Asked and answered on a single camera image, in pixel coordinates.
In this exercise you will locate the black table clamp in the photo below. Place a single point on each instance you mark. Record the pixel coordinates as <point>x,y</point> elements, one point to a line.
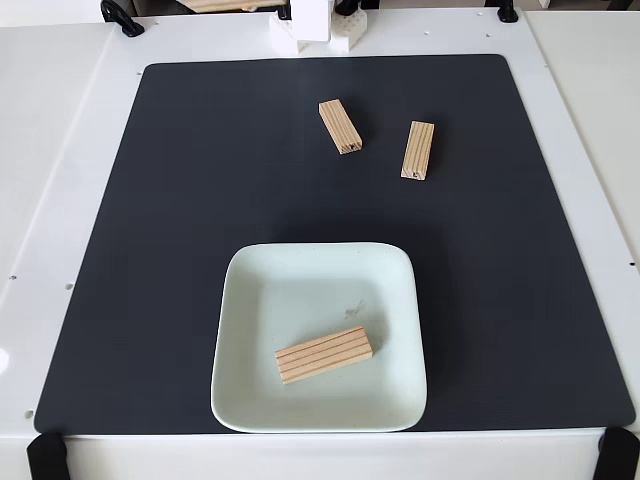
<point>507,12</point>
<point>131,29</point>

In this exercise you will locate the pale green square plate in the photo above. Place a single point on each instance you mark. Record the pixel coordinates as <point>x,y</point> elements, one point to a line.
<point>380,300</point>

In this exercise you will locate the grooved wooden block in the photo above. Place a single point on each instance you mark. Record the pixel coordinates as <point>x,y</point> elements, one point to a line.
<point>325,355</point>
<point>220,4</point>
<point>340,127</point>
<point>417,150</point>

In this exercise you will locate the black base clamp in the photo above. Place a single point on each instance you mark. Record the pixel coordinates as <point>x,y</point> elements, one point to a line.
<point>285,12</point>
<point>348,6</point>

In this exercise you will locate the black rubber mat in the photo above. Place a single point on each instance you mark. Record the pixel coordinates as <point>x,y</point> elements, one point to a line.
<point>150,300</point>

